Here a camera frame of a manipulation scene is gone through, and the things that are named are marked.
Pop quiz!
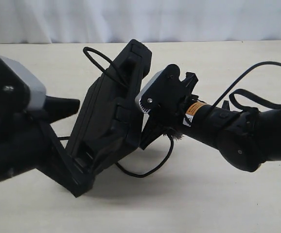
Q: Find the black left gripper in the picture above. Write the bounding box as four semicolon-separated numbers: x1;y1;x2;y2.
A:
0;96;93;197

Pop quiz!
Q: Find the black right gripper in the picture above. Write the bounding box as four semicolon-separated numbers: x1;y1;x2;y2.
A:
139;92;194;150

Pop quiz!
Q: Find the black plastic carrying case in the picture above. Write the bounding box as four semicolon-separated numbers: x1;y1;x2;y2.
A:
66;39;152;176

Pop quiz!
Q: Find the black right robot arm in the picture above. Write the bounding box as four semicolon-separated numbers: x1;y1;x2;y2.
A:
140;89;281;172

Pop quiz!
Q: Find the white backdrop curtain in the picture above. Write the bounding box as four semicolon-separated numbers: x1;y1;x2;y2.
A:
0;0;281;44

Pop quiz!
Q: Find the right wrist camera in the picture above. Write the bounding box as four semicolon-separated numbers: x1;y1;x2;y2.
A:
135;64;198;114

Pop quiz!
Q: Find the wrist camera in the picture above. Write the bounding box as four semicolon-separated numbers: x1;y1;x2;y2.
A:
135;64;198;114
0;55;46;113

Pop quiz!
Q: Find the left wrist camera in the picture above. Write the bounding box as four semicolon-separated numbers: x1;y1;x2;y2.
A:
0;55;46;113

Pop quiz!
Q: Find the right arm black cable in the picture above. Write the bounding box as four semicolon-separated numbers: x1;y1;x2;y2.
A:
213;61;281;110

